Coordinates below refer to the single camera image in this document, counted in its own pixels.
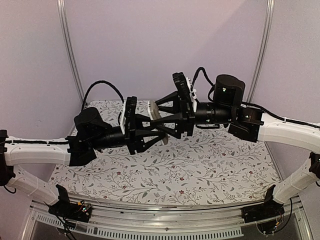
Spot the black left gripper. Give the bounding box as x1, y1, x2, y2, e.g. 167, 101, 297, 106
90, 113, 166, 155

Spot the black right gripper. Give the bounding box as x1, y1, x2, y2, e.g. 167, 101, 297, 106
149, 90, 234, 139

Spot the white remote control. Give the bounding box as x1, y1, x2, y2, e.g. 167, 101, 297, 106
148, 100, 169, 146

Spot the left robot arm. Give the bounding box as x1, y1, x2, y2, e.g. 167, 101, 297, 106
0, 107, 167, 217

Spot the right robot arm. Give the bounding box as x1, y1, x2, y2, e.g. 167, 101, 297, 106
148, 72, 320, 222

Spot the floral patterned table mat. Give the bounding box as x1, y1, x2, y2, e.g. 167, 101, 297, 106
48, 100, 281, 207

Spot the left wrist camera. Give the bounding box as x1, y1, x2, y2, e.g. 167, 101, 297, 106
119, 96, 137, 135

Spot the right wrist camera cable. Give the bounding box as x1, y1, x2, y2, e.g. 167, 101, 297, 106
191, 66, 217, 101

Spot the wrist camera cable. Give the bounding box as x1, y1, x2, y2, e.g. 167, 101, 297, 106
81, 79, 126, 111
191, 66, 217, 101

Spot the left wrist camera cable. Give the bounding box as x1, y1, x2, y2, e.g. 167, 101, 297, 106
81, 79, 126, 111

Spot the left aluminium frame post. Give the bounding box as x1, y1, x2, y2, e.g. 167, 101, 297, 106
56, 0, 85, 102

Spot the aluminium frame post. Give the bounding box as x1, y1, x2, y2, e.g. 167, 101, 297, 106
56, 0, 85, 102
247, 0, 275, 103

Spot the front aluminium rail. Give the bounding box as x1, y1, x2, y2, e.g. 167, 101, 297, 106
21, 194, 315, 240

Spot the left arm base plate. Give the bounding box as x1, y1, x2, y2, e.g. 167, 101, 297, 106
48, 200, 93, 223

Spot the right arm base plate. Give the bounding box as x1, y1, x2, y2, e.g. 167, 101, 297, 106
241, 203, 285, 223

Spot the right aluminium frame post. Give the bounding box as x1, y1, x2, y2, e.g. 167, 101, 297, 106
247, 0, 275, 103

